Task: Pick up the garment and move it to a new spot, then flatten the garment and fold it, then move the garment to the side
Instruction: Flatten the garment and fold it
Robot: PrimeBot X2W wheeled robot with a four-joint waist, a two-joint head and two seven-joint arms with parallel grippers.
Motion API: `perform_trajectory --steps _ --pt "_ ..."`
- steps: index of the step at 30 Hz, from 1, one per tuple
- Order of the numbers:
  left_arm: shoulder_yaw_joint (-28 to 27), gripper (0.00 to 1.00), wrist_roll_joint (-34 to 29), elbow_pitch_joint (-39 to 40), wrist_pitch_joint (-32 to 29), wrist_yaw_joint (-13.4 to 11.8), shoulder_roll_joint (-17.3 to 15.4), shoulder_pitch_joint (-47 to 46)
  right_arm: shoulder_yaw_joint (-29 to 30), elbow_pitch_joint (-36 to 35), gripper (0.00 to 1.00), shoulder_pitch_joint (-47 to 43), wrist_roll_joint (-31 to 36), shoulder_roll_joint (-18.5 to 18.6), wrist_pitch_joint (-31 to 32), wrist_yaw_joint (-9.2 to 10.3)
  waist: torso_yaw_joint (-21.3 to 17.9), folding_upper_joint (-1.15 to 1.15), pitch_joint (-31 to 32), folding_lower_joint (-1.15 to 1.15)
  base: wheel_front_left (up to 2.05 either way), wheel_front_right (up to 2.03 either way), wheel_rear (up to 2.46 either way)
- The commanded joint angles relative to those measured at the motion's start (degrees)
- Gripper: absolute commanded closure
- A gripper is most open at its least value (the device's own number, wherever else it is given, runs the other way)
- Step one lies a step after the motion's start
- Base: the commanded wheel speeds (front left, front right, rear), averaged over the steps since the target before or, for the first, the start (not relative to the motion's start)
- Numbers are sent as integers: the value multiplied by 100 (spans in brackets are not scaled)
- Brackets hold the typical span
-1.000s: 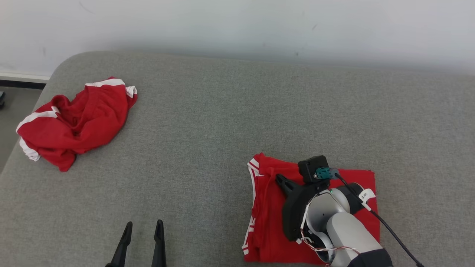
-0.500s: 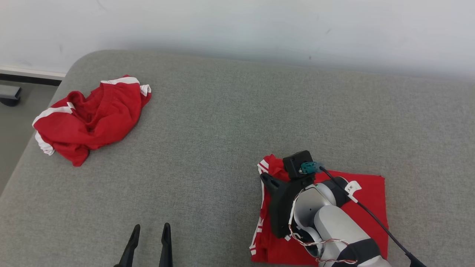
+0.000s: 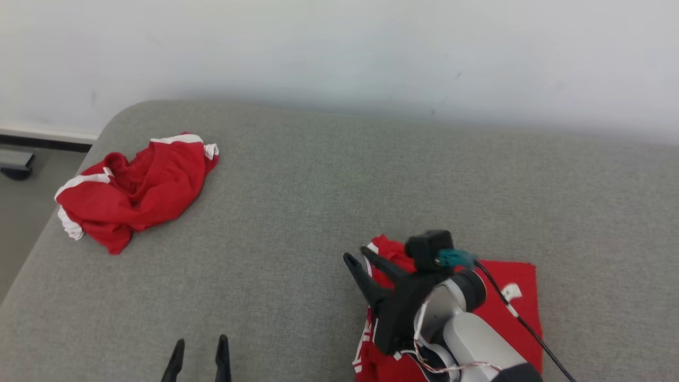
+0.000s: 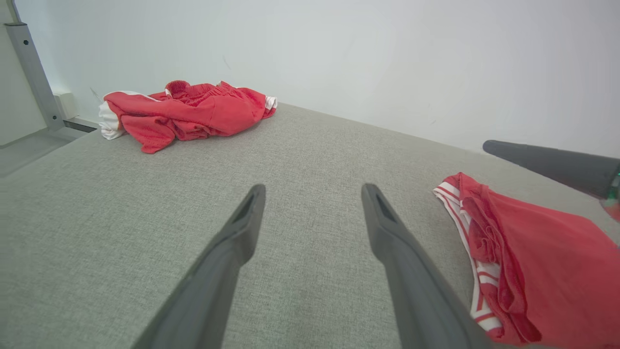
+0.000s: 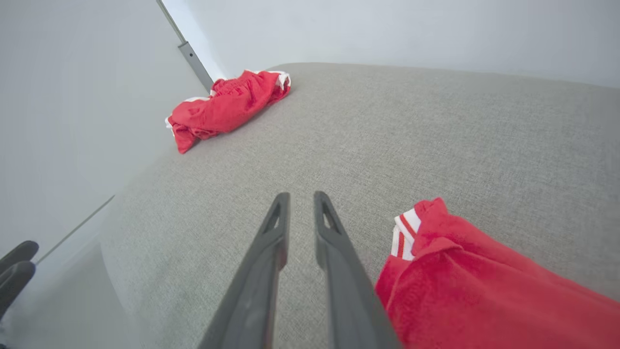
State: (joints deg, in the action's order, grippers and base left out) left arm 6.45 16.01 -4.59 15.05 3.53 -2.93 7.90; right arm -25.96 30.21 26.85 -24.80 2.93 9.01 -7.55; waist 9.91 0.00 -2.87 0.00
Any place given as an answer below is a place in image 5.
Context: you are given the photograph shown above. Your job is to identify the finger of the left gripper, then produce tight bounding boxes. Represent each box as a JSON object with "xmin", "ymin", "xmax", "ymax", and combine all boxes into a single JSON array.
[
  {"xmin": 0, "ymin": 241, "xmax": 39, "ymax": 274},
  {"xmin": 0, "ymin": 261, "xmax": 37, "ymax": 318}
]

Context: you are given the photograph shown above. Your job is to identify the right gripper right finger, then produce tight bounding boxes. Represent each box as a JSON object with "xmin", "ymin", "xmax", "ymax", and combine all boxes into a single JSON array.
[{"xmin": 313, "ymin": 190, "xmax": 403, "ymax": 349}]

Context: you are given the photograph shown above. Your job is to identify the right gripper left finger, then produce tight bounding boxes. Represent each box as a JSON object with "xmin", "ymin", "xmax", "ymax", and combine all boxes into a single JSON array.
[{"xmin": 198, "ymin": 192, "xmax": 291, "ymax": 349}]

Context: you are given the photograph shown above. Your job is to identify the red shorts white panels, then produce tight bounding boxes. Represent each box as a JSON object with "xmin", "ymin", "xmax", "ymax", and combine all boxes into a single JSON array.
[{"xmin": 165, "ymin": 69, "xmax": 293, "ymax": 155}]

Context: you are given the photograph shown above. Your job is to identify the grey fabric sofa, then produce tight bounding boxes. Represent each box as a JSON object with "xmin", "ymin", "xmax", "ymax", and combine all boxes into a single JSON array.
[{"xmin": 99, "ymin": 62, "xmax": 620, "ymax": 349}]

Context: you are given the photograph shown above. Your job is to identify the grey metal wall strip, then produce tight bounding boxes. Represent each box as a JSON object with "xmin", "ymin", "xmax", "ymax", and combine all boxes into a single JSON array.
[{"xmin": 155, "ymin": 0, "xmax": 215, "ymax": 93}]

